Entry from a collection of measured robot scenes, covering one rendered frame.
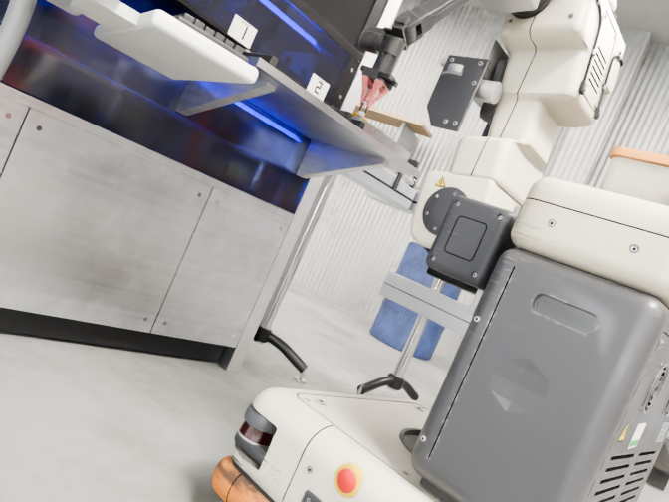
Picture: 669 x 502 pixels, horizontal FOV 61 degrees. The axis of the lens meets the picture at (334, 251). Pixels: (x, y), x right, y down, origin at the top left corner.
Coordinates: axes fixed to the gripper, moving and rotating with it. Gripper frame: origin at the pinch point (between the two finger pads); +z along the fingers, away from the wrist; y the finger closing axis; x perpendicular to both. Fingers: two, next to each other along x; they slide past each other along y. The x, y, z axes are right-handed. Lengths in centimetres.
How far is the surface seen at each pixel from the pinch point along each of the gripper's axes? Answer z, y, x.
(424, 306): 48, -13, -101
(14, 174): 58, 47, 54
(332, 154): 14.2, 14.4, -20.2
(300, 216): 37, 23, -33
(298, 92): 10.9, 0.5, 30.9
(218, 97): 18.6, 23.3, 29.2
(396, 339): 88, 42, -277
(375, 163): 12.4, -3.8, -14.9
